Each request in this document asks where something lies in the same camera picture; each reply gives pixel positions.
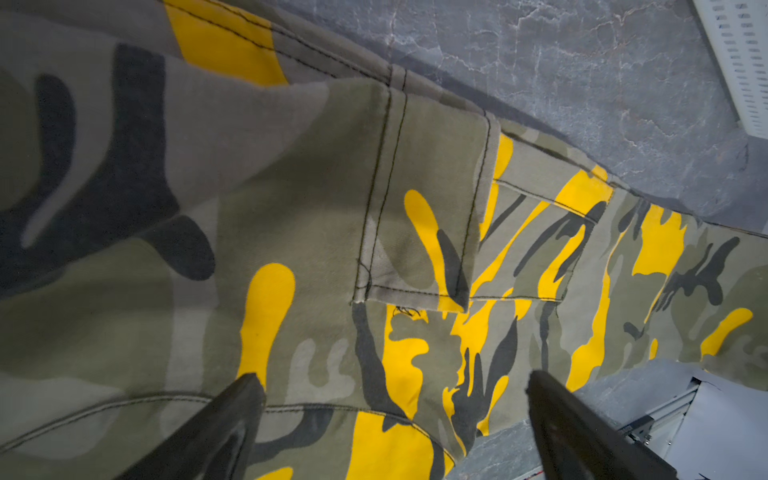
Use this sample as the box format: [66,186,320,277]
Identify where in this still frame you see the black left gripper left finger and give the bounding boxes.
[119,373,266,479]

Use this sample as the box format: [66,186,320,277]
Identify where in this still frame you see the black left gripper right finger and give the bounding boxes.
[526,370,677,480]

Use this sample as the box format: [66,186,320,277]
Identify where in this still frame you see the camouflage yellow green trousers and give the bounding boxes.
[1,1,767,479]

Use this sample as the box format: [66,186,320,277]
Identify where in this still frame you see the white plastic laundry basket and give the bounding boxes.
[693,0,767,139]

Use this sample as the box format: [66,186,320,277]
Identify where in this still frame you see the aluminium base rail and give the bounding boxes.
[619,377,725,479]

